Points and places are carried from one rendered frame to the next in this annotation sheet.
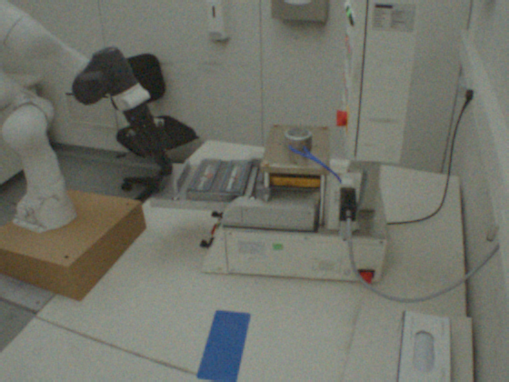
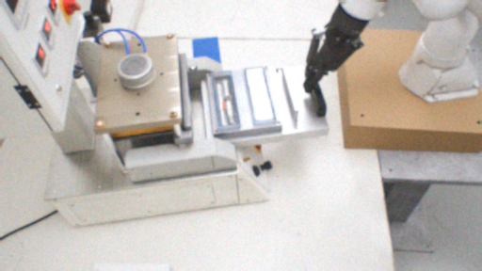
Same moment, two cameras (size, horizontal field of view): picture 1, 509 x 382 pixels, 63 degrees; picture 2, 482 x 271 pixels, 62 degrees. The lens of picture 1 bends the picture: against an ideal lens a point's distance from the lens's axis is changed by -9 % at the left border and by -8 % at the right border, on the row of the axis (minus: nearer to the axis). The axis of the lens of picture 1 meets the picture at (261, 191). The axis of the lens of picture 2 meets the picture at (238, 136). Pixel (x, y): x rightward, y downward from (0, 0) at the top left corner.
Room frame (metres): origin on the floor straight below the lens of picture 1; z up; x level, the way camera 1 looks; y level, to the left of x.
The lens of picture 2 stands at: (1.82, -0.03, 1.74)
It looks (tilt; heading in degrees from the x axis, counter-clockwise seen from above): 54 degrees down; 169
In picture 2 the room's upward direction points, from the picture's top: 5 degrees counter-clockwise
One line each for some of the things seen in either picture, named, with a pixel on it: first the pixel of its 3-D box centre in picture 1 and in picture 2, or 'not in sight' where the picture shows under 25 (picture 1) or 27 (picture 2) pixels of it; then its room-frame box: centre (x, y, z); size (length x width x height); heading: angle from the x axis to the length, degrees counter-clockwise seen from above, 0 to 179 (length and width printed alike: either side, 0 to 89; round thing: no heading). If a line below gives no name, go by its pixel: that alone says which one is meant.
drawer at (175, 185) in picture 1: (205, 181); (261, 102); (1.17, 0.17, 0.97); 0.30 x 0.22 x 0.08; 82
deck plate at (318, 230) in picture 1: (307, 199); (143, 128); (1.13, -0.14, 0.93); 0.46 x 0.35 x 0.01; 82
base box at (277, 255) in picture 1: (293, 226); (166, 141); (1.12, -0.10, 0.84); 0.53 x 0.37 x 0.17; 82
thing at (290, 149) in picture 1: (308, 155); (127, 80); (1.11, -0.13, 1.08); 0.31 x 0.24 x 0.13; 172
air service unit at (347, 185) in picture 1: (344, 209); (98, 41); (0.90, -0.20, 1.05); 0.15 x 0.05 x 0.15; 172
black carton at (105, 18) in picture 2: not in sight; (101, 8); (0.42, -0.23, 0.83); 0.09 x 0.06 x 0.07; 170
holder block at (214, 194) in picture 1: (220, 179); (242, 101); (1.17, 0.12, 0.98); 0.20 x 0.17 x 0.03; 172
